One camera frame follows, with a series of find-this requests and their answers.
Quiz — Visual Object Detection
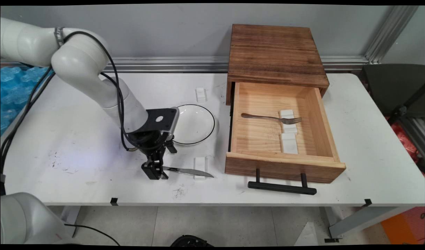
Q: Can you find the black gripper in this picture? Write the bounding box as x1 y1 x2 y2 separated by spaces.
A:
127 131 178 180

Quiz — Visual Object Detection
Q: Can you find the silver table knife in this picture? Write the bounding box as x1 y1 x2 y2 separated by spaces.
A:
163 166 214 178

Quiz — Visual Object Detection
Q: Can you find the white plate with black rim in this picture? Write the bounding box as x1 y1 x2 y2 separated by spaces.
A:
172 104 215 145

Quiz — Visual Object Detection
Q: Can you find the black round floor object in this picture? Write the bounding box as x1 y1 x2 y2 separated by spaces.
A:
171 235 214 247

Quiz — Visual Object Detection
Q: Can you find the silver fork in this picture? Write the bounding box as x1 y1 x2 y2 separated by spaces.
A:
241 113 302 125

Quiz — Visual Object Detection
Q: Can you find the grey table leg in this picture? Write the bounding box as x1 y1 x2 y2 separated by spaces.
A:
325 207 400 243
61 206 81 238

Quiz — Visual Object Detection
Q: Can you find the light wooden drawer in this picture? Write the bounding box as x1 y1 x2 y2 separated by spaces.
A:
224 82 346 184

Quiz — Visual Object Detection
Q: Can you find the white floor sheet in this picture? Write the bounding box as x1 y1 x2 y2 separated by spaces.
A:
294 222 319 246

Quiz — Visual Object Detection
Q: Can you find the blue bubble wrap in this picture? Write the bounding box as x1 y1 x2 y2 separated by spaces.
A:
0 66 55 135

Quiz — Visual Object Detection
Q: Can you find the red bag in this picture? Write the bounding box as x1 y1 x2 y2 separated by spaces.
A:
386 116 425 174

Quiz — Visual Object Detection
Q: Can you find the orange box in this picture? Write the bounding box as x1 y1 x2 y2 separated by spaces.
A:
381 207 425 244

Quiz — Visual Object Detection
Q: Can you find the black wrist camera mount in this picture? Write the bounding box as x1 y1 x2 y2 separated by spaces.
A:
140 107 180 134

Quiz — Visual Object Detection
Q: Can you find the thin black camera cable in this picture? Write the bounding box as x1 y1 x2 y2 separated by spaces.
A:
100 72 138 152

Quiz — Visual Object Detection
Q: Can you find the horizontal aluminium rail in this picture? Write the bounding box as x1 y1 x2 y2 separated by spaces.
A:
0 56 369 73

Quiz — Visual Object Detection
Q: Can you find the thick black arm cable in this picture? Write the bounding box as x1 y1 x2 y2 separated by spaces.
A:
0 31 138 245

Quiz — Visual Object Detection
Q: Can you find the black drawer handle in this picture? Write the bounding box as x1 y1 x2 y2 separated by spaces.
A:
248 168 317 195

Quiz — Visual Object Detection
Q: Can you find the aluminium frame beam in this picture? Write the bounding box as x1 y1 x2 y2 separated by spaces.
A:
397 116 425 157

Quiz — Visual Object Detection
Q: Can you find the slanted aluminium post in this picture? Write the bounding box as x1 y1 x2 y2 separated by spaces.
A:
365 5 419 64

